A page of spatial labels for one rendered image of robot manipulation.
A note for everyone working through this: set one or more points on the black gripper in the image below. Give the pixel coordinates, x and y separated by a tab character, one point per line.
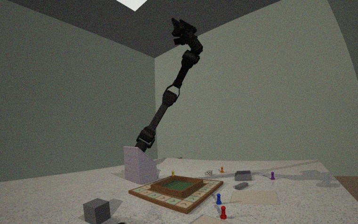
186	30

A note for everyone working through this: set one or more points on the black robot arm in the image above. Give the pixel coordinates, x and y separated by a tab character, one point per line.
189	59

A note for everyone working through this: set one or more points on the blue pawn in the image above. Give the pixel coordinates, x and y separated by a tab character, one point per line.
218	199

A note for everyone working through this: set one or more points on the red pawn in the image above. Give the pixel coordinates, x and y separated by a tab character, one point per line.
223	216

